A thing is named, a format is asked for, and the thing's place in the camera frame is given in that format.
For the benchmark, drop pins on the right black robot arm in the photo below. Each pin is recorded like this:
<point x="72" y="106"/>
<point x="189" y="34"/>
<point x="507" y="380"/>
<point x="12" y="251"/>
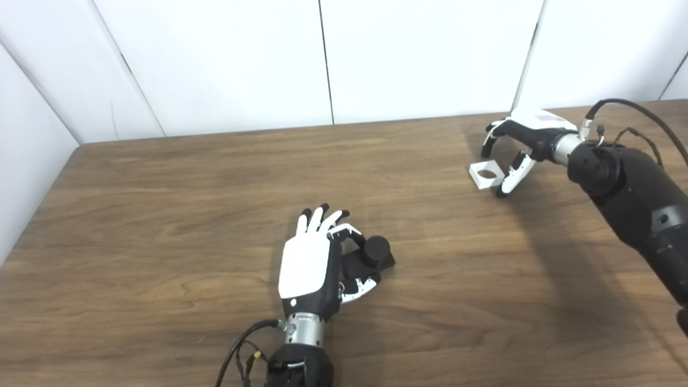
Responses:
<point x="634" y="193"/>

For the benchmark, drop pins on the black peg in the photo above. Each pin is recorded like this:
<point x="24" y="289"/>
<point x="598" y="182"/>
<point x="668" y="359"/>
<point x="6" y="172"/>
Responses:
<point x="378" y="250"/>

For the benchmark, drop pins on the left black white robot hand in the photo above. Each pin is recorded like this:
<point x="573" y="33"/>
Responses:
<point x="305" y="263"/>

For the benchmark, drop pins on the white square piece with hole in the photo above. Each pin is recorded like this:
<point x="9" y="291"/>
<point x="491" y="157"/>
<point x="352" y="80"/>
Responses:
<point x="486" y="184"/>

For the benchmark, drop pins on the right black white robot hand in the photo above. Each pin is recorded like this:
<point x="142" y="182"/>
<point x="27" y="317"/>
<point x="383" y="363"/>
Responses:
<point x="537" y="126"/>

